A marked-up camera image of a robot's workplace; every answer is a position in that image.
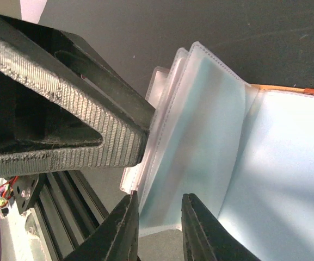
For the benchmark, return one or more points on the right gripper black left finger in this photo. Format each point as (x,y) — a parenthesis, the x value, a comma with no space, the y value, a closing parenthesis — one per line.
(116,238)

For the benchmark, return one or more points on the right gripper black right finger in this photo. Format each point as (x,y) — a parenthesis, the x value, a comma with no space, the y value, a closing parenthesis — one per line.
(204,238)

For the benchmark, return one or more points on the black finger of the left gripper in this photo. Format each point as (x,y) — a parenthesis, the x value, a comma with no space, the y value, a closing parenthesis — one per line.
(63,68)
(37,136)

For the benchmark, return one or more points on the brown leather card holder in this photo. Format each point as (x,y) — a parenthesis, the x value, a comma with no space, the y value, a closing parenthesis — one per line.
(246,150)

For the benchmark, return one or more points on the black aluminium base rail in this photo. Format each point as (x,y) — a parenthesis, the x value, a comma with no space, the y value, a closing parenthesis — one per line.
(62,211)

